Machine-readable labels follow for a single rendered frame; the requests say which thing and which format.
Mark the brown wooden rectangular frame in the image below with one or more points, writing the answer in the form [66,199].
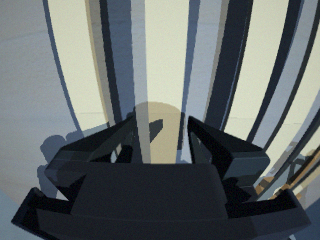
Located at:
[266,180]

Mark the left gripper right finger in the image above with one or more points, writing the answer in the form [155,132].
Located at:
[238,162]

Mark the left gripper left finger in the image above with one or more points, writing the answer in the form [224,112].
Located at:
[99,146]

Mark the light wooden bed slat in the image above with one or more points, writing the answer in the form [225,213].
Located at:
[166,25]
[307,178]
[262,35]
[305,150]
[73,35]
[303,94]

